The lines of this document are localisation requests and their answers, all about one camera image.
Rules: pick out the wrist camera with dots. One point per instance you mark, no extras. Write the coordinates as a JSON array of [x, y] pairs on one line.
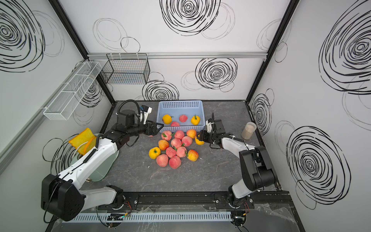
[[145, 111], [209, 125]]

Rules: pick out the pink peach with leaf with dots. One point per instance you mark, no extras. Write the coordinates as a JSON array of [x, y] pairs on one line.
[[166, 135]]

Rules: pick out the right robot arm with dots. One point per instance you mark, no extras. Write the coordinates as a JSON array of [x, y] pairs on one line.
[[256, 166]]

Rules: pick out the light blue plastic basket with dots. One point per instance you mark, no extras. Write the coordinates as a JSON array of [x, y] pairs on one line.
[[189, 114]]

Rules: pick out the orange peach top right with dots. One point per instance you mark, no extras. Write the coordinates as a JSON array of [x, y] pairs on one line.
[[191, 133]]

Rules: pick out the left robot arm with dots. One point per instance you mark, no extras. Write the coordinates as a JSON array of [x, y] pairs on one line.
[[62, 196]]

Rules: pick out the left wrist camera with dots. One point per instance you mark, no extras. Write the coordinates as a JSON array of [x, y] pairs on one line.
[[145, 111]]

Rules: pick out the yellow toast slice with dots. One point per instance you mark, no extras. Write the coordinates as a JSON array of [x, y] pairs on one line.
[[82, 141], [89, 145]]

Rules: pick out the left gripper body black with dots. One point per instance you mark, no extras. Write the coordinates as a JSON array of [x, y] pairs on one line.
[[139, 129]]

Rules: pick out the yellow toast slice front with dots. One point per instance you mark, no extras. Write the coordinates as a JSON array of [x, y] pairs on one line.
[[89, 145]]

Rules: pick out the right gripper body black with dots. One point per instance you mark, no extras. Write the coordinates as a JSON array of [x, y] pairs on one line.
[[210, 137]]

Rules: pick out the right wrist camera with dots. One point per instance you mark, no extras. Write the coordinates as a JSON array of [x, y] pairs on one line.
[[209, 125]]

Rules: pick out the mint green toaster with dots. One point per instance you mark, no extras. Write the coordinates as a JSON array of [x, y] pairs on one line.
[[101, 172]]

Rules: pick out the yellow toast slice rear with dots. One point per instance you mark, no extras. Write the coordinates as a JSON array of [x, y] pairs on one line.
[[82, 141]]

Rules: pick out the black wire wall basket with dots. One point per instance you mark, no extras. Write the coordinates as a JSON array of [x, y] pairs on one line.
[[126, 69]]

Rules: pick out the frosted plastic cup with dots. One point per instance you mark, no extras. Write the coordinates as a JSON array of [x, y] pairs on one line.
[[249, 130]]

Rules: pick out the grey slotted cable duct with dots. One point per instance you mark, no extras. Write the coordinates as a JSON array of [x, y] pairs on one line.
[[152, 217]]

